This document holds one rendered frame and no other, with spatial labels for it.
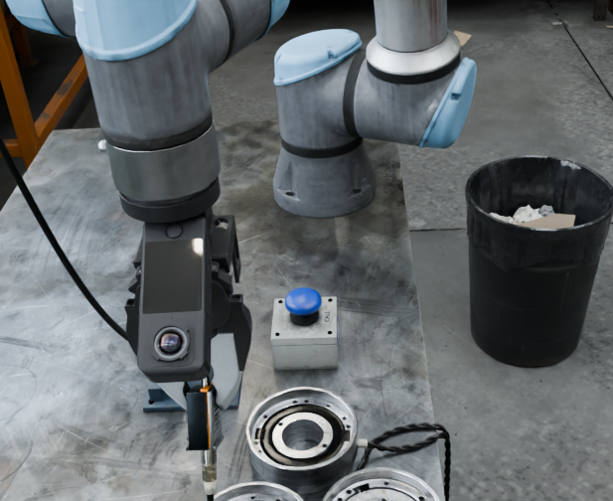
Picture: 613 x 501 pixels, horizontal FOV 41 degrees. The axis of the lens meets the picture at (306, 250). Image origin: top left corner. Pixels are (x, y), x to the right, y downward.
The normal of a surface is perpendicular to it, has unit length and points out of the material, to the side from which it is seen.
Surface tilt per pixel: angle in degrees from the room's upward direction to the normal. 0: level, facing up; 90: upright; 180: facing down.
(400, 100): 100
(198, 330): 32
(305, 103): 90
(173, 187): 90
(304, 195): 72
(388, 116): 97
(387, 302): 0
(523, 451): 0
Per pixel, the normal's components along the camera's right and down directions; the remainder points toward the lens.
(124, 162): -0.54, 0.51
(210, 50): 0.90, 0.34
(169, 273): -0.05, -0.40
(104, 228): -0.07, -0.82
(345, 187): 0.36, 0.22
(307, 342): -0.03, 0.57
